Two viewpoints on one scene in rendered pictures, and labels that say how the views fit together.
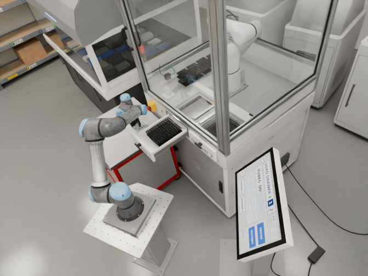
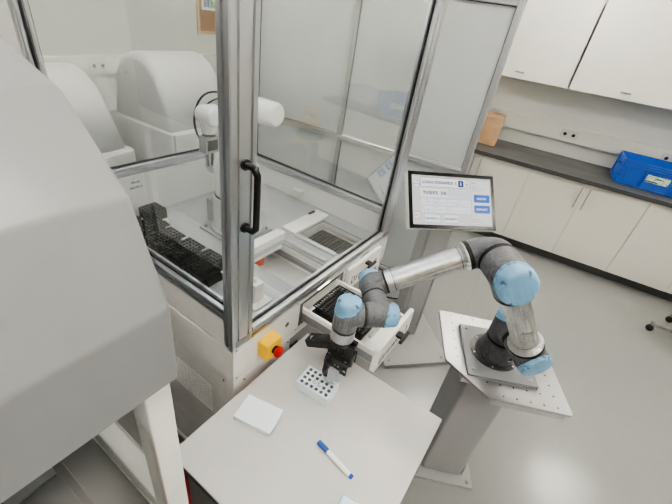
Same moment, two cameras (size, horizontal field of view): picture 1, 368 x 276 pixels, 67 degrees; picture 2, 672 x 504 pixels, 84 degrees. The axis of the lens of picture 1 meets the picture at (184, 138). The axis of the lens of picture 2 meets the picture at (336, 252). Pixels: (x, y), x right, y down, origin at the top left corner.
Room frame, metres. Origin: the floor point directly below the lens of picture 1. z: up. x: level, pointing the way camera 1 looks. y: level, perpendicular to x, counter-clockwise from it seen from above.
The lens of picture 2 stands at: (2.16, 1.04, 1.85)
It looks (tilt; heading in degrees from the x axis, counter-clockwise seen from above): 33 degrees down; 239
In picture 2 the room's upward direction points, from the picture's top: 10 degrees clockwise
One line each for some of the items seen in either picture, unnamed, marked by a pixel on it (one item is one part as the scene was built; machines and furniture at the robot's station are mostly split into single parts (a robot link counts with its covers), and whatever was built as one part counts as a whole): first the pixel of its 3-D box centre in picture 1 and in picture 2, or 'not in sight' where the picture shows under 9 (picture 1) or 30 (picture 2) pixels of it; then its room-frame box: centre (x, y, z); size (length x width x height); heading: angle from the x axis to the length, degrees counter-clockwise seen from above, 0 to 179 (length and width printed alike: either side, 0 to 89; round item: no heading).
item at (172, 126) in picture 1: (164, 132); (348, 313); (1.51, 0.14, 0.87); 0.22 x 0.18 x 0.06; 120
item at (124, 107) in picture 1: (124, 110); (378, 310); (1.58, 0.38, 1.11); 0.11 x 0.11 x 0.08; 72
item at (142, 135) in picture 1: (165, 132); (345, 313); (1.52, 0.13, 0.86); 0.40 x 0.26 x 0.06; 120
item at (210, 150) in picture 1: (202, 145); (363, 266); (1.30, -0.12, 0.87); 0.29 x 0.02 x 0.11; 30
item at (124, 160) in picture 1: (134, 155); (306, 493); (1.78, 0.50, 0.38); 0.62 x 0.58 x 0.76; 30
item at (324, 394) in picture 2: (139, 127); (317, 385); (1.72, 0.35, 0.78); 0.12 x 0.08 x 0.04; 125
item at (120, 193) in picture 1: (120, 194); (510, 325); (0.98, 0.45, 0.95); 0.13 x 0.12 x 0.14; 72
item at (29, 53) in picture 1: (29, 50); not in sight; (4.77, 2.32, 0.28); 0.41 x 0.32 x 0.28; 126
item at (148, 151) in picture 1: (142, 146); (392, 338); (1.42, 0.31, 0.87); 0.29 x 0.02 x 0.11; 30
